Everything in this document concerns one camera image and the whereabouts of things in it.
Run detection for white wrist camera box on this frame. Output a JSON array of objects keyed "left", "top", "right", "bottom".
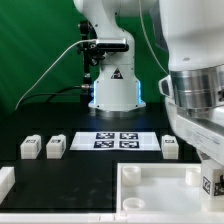
[{"left": 158, "top": 75, "right": 173, "bottom": 98}]

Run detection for white sheet with tags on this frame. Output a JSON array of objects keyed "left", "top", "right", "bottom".
[{"left": 70, "top": 132, "right": 160, "bottom": 151}]

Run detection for grey camera cable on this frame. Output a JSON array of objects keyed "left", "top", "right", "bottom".
[{"left": 14, "top": 39, "right": 98, "bottom": 111}]

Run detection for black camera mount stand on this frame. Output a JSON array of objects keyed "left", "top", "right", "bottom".
[{"left": 77, "top": 20, "right": 106, "bottom": 84}]

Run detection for white square tabletop tray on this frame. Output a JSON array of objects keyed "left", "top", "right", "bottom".
[{"left": 116, "top": 163, "right": 224, "bottom": 213}]

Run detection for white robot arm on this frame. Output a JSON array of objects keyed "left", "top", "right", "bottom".
[{"left": 73, "top": 0, "right": 224, "bottom": 166}]

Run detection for black base cable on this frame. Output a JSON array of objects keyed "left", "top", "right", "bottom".
[{"left": 19, "top": 85, "right": 94, "bottom": 108}]

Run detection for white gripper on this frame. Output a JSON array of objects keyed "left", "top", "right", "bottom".
[{"left": 165, "top": 97, "right": 224, "bottom": 166}]

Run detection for white left obstacle bar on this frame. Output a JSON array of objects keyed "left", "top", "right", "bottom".
[{"left": 0, "top": 167, "right": 15, "bottom": 204}]

